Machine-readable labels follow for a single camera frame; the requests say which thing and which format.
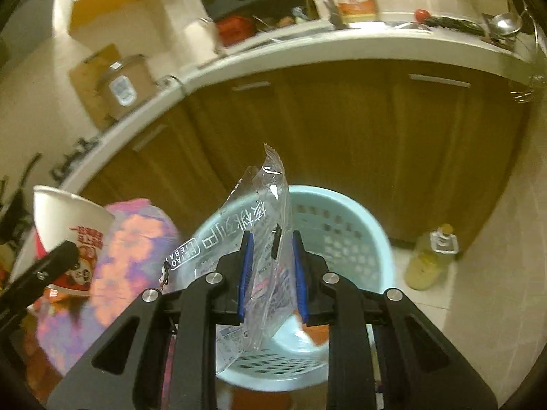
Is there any red and white paper cup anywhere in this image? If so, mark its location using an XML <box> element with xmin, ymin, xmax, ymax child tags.
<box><xmin>9</xmin><ymin>185</ymin><xmax>117</xmax><ymax>299</ymax></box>

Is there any black gas stove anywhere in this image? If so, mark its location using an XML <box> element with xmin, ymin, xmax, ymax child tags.
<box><xmin>49</xmin><ymin>137</ymin><xmax>103</xmax><ymax>182</ymax></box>

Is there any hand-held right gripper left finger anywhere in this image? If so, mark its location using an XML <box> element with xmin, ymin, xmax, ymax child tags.
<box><xmin>47</xmin><ymin>231</ymin><xmax>257</xmax><ymax>410</ymax></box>

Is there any brown wooden cabinet door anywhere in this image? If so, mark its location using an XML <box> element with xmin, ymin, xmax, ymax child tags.
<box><xmin>81</xmin><ymin>102</ymin><xmax>231</xmax><ymax>233</ymax></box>
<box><xmin>188</xmin><ymin>66</ymin><xmax>400</xmax><ymax>240</ymax></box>
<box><xmin>387</xmin><ymin>62</ymin><xmax>533</xmax><ymax>259</ymax></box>

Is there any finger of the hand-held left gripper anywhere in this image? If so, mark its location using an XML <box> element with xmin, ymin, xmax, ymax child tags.
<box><xmin>0</xmin><ymin>240</ymin><xmax>80</xmax><ymax>321</ymax></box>

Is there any black power cord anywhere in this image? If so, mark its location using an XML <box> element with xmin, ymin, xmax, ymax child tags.
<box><xmin>156</xmin><ymin>74</ymin><xmax>187</xmax><ymax>95</ymax></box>

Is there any light blue perforated basket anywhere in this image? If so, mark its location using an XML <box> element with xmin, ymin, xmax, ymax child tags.
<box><xmin>177</xmin><ymin>184</ymin><xmax>396</xmax><ymax>394</ymax></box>

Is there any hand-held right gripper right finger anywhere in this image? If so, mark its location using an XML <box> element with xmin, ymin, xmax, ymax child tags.
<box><xmin>292</xmin><ymin>230</ymin><xmax>498</xmax><ymax>410</ymax></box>

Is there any clear plastic food wrapper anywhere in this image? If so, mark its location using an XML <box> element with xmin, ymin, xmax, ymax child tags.
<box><xmin>164</xmin><ymin>142</ymin><xmax>308</xmax><ymax>374</ymax></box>

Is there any wooden cutting board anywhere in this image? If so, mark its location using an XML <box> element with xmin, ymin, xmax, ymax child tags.
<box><xmin>69</xmin><ymin>43</ymin><xmax>124</xmax><ymax>131</ymax></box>

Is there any metal ladle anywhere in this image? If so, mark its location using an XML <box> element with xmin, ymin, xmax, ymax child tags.
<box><xmin>483</xmin><ymin>11</ymin><xmax>523</xmax><ymax>38</ymax></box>

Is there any dark green vegetable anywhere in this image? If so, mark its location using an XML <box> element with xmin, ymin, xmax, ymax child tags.
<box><xmin>427</xmin><ymin>16</ymin><xmax>485</xmax><ymax>35</ymax></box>

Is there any white electric kettle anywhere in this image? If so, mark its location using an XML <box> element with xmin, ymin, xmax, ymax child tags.
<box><xmin>184</xmin><ymin>17</ymin><xmax>223</xmax><ymax>58</ymax></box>

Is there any metal kitchen sink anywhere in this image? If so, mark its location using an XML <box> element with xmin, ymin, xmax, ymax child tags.
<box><xmin>214</xmin><ymin>21</ymin><xmax>347</xmax><ymax>57</ymax></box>

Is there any black wok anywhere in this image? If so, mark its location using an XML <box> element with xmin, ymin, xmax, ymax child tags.
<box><xmin>0</xmin><ymin>154</ymin><xmax>43</xmax><ymax>240</ymax></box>

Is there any beige rice cooker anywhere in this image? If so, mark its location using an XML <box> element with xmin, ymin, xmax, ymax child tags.
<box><xmin>97</xmin><ymin>55</ymin><xmax>157</xmax><ymax>120</ymax></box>

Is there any yellow oil jug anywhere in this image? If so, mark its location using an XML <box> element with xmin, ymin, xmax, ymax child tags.
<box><xmin>331</xmin><ymin>0</ymin><xmax>380</xmax><ymax>24</ymax></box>

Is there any floral purple stool cover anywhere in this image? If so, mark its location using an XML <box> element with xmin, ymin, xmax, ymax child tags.
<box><xmin>26</xmin><ymin>197</ymin><xmax>180</xmax><ymax>394</ymax></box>

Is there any red plastic container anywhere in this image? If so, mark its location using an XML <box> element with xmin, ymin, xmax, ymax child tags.
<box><xmin>216</xmin><ymin>15</ymin><xmax>257</xmax><ymax>47</ymax></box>

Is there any clear cooking oil bottle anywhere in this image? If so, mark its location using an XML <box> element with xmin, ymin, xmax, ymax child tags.
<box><xmin>404</xmin><ymin>223</ymin><xmax>460</xmax><ymax>291</ymax></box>

